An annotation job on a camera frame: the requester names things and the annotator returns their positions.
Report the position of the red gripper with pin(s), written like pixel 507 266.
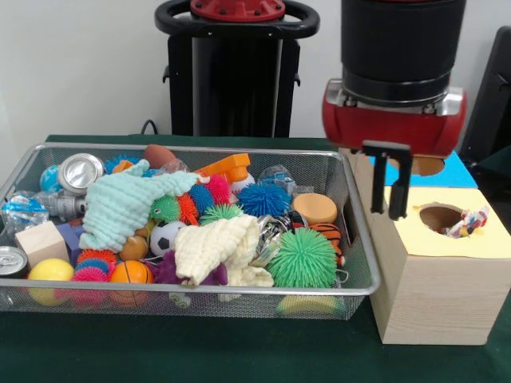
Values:
pixel 391 124

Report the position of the polka-dot cloth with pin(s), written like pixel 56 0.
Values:
pixel 469 223

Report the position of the clear mesh bin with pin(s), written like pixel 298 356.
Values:
pixel 355 255

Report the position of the wooden box with three holes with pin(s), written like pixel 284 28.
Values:
pixel 439 303

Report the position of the tan round wooden block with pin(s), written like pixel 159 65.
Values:
pixel 314 209

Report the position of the green spiky ball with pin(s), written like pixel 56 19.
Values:
pixel 303 258

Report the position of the black upright panel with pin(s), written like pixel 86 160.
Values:
pixel 491 104

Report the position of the blue spiky ball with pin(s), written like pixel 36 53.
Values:
pixel 263 199

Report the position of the orange plastic toy brick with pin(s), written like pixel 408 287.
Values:
pixel 226 166

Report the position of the cream yellow cloth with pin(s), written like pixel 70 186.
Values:
pixel 209 249

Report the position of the small soccer ball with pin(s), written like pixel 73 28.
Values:
pixel 164 238

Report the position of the dark green tablecloth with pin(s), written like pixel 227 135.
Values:
pixel 200 351

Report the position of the mint green cloth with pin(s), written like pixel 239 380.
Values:
pixel 124 209

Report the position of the small orange basketball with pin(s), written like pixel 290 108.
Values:
pixel 130 273

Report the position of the silver drink can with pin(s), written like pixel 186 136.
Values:
pixel 80 171

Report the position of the pink spiky ball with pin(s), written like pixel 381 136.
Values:
pixel 89 273

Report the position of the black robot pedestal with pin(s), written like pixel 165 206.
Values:
pixel 231 80

